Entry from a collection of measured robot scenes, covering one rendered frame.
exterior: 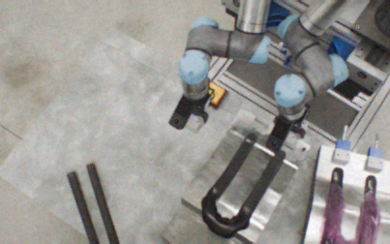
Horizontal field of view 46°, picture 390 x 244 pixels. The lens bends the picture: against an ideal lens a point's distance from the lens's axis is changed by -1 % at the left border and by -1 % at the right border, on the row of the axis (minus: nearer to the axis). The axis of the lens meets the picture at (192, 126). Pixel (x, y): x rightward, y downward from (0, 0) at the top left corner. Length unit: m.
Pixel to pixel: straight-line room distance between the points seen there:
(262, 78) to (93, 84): 0.97
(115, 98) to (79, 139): 0.20
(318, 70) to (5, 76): 2.06
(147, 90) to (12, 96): 1.25
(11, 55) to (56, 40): 0.28
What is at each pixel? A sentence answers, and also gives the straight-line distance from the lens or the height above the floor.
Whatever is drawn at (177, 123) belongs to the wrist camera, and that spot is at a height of 1.09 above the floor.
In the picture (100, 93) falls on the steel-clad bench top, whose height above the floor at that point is 0.80.
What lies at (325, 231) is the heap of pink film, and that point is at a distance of 1.48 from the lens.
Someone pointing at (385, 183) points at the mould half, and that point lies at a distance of 1.62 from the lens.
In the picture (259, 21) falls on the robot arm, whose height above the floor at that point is 1.33.
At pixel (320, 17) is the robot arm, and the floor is 1.36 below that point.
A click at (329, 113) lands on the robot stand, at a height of 0.21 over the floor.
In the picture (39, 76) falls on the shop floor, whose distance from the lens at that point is 2.80.
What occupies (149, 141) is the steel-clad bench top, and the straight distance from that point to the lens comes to 1.63.
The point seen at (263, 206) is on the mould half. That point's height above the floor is 0.91.
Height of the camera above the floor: 2.33
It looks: 69 degrees down
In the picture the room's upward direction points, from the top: 6 degrees counter-clockwise
